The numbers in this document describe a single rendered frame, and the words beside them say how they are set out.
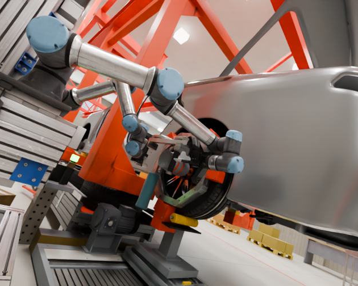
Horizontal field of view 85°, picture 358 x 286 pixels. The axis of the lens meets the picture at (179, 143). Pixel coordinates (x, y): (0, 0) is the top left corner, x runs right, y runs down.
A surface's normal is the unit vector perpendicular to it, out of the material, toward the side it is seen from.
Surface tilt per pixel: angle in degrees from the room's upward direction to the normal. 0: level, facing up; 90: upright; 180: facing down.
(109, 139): 90
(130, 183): 90
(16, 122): 90
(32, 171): 90
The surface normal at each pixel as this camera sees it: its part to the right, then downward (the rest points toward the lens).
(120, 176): 0.67, 0.07
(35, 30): 0.26, -0.13
